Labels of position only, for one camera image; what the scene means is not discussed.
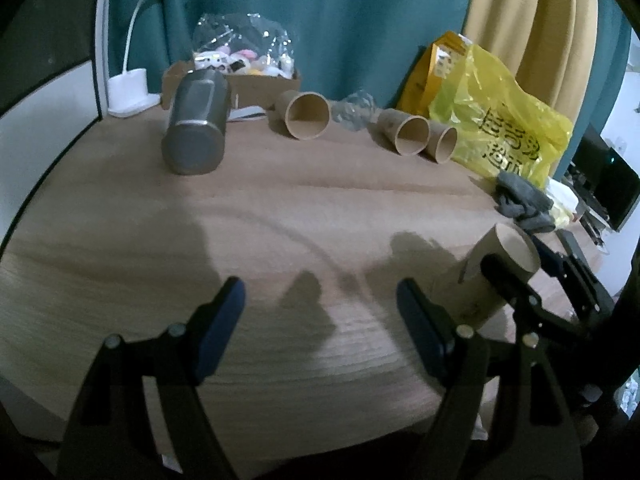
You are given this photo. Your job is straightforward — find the white desk lamp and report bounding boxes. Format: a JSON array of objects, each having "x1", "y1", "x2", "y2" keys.
[{"x1": 107, "y1": 0, "x2": 208, "y2": 118}]

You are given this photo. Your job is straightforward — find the clear bag of toys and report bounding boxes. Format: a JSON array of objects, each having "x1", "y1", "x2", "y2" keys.
[{"x1": 192, "y1": 12, "x2": 296, "y2": 80}]

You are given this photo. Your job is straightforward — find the grey metal tumbler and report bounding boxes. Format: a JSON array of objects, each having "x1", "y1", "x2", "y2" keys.
[{"x1": 161, "y1": 69, "x2": 232, "y2": 177}]

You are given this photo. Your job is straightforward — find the white tissue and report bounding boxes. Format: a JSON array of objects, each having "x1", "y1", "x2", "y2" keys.
[{"x1": 545, "y1": 177, "x2": 582, "y2": 226}]

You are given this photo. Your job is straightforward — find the crumpled clear plastic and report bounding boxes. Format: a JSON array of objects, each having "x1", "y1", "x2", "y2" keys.
[{"x1": 331, "y1": 90, "x2": 379, "y2": 132}]

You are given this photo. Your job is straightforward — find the yellow plastic bag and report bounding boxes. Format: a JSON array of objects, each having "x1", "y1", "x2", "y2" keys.
[{"x1": 429, "y1": 42, "x2": 574, "y2": 188}]

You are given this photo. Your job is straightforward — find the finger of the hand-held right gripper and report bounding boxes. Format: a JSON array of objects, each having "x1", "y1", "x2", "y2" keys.
[
  {"x1": 531, "y1": 235, "x2": 617, "y2": 323},
  {"x1": 481, "y1": 253, "x2": 588, "y2": 342}
]

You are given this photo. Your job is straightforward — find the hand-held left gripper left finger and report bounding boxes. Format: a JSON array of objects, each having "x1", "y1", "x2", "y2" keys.
[{"x1": 57, "y1": 276, "x2": 247, "y2": 480}]

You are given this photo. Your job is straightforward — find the beige curtain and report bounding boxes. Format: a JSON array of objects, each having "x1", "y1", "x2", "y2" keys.
[{"x1": 462, "y1": 0, "x2": 601, "y2": 111}]

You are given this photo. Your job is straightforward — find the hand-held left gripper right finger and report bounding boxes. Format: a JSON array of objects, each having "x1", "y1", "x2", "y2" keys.
[{"x1": 396, "y1": 278, "x2": 585, "y2": 480}]

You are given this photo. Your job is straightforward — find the orange paper packet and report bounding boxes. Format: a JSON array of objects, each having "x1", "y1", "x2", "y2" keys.
[{"x1": 397, "y1": 31, "x2": 473, "y2": 117}]

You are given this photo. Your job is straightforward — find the white paper sheet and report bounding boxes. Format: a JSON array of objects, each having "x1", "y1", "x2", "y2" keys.
[{"x1": 227, "y1": 106, "x2": 268, "y2": 123}]

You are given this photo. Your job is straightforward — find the grey cloth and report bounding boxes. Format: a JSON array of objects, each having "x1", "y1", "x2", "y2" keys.
[{"x1": 492, "y1": 170, "x2": 557, "y2": 233}]

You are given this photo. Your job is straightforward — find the black electronic device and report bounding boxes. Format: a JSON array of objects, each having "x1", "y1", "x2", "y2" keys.
[{"x1": 570, "y1": 125, "x2": 640, "y2": 235}]

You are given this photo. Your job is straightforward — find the teal curtain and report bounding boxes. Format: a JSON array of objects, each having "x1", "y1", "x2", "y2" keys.
[{"x1": 107, "y1": 0, "x2": 632, "y2": 176}]

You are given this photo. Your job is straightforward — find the brown paper cup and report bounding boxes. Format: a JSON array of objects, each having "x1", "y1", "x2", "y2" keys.
[
  {"x1": 431, "y1": 223, "x2": 542, "y2": 333},
  {"x1": 425, "y1": 122, "x2": 459, "y2": 164},
  {"x1": 376, "y1": 108, "x2": 431, "y2": 156},
  {"x1": 268, "y1": 91, "x2": 332, "y2": 141}
]

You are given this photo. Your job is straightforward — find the cardboard box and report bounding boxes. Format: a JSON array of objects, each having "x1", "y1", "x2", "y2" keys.
[{"x1": 161, "y1": 60, "x2": 303, "y2": 111}]

